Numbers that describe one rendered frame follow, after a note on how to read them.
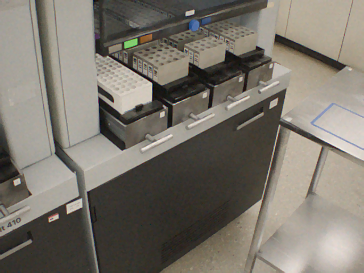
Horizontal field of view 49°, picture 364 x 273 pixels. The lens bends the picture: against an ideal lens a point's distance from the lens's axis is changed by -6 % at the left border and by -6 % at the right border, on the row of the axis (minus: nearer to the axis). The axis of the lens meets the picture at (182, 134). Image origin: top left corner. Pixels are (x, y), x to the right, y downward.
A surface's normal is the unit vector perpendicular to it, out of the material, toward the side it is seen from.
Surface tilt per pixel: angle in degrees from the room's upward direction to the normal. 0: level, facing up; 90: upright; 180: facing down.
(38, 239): 90
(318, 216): 0
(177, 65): 90
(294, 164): 0
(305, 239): 0
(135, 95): 90
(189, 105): 90
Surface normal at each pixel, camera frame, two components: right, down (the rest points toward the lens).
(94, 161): 0.05, -0.80
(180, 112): 0.68, 0.47
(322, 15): -0.74, 0.37
